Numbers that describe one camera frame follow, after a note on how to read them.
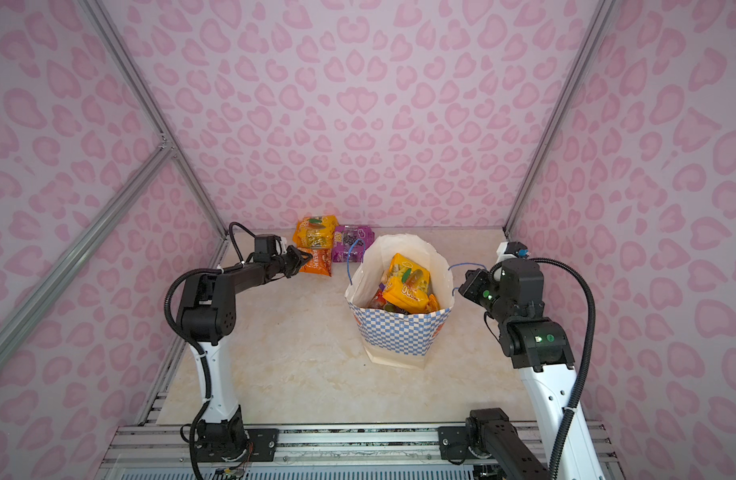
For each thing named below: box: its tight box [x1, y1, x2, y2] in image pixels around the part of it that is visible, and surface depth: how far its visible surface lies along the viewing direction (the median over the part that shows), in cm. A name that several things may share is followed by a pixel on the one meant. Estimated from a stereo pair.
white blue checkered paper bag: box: [344, 234, 456, 368], surface depth 77 cm
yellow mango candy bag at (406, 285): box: [382, 253, 430, 314], surface depth 86 cm
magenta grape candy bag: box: [332, 225, 375, 263], surface depth 112 cm
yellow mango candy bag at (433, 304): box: [424, 293, 441, 314], surface depth 87 cm
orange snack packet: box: [299, 247, 333, 277], surface depth 105 cm
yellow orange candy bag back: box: [292, 215, 339, 249], surface depth 116 cm
